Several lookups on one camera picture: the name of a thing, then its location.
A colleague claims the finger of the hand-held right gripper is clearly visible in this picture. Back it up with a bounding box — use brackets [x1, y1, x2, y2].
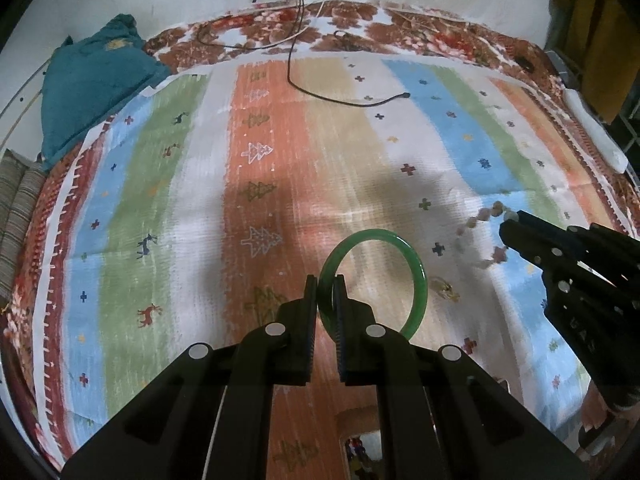
[499, 219, 617, 292]
[516, 211, 640, 287]

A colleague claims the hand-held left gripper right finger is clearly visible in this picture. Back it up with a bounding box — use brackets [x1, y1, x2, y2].
[333, 274, 592, 480]

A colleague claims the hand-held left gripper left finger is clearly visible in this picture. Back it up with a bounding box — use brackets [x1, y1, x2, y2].
[60, 275, 319, 480]

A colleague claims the pale white bead bracelet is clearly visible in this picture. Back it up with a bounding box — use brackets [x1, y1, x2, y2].
[454, 200, 519, 271]

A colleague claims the green jade bangle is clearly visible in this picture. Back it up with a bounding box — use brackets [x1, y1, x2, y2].
[319, 228, 429, 342]

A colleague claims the silver metal tin box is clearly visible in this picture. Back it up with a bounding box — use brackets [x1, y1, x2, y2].
[334, 407, 383, 480]

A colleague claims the striped pastel mat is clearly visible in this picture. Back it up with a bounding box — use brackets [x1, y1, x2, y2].
[37, 55, 640, 480]

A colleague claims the yellow hanging cloth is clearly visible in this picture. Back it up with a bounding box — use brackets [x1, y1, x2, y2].
[552, 0, 640, 124]

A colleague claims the striped grey cushion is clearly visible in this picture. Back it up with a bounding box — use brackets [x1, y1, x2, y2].
[0, 148, 49, 307]

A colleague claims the teal cloth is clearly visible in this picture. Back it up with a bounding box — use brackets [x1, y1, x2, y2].
[40, 14, 174, 174]

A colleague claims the black charger cable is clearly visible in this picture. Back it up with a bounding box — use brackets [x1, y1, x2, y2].
[286, 0, 413, 108]

